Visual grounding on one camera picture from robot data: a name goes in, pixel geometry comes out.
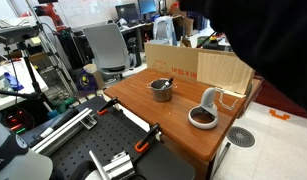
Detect aluminium extrusion rail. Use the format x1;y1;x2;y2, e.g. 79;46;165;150
30;107;98;157
88;149;137;180

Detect blue cloth item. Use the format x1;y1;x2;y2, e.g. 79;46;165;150
2;71;25;93

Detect pale blue office chair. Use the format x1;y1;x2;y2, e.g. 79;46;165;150
152;15;177;47

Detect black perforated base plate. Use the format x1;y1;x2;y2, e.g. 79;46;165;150
19;95;196;180

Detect black ribbed bar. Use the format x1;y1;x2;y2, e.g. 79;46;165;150
21;108;79;148

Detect person in black clothes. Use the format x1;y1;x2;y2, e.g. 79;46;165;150
178;0;307;120

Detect small steel pot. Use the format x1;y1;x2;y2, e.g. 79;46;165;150
146;78;178;103

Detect beige paper bag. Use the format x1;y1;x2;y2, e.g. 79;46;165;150
82;63;105;90

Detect white whiteboard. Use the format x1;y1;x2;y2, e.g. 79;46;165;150
56;0;134;29

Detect grey office chair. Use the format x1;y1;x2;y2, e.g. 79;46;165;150
82;23;136;83

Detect silver light stand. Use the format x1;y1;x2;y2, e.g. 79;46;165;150
24;0;79;98

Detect yellow red emergency stop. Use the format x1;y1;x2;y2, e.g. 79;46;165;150
207;34;219;44

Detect black Expo marker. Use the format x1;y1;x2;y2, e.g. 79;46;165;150
160;77;174;91

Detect black stereo camera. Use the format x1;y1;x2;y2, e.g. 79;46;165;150
0;25;39;46

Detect black box red lights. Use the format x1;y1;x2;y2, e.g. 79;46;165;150
0;106;36;136

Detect blue printed shopping bag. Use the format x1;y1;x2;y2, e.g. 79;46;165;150
74;68;98;94

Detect orange black bar clamp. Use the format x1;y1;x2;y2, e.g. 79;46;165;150
96;97;121;117
133;123;162;154

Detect white side table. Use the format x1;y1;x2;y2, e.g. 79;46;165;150
0;58;49;114

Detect pale wooden board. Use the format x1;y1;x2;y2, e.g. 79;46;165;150
196;51;256;95

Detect black computer monitor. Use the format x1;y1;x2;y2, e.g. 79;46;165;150
114;3;140;24
136;0;157;16

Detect brown cardboard box stack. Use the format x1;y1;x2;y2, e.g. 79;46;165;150
169;3;194;38

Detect brown cardboard panel red print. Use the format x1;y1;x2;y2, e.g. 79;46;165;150
143;42;256;84

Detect round metal floor drain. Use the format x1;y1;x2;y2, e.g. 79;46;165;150
225;125;256;148

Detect black camera tripod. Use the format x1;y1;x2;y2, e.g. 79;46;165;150
0;41;56;111

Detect grey metal desk leg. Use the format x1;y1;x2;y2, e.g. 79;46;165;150
211;141;231;178

